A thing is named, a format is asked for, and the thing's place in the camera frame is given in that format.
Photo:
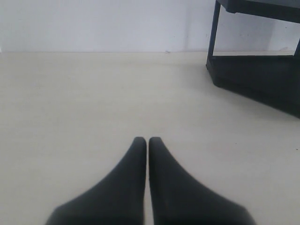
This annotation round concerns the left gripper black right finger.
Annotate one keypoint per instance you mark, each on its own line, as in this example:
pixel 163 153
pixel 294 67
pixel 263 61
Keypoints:
pixel 179 199

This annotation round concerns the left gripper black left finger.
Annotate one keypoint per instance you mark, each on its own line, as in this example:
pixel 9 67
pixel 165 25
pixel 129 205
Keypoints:
pixel 118 199

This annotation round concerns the black metal frame stand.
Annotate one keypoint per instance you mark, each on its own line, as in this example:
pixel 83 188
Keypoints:
pixel 273 80

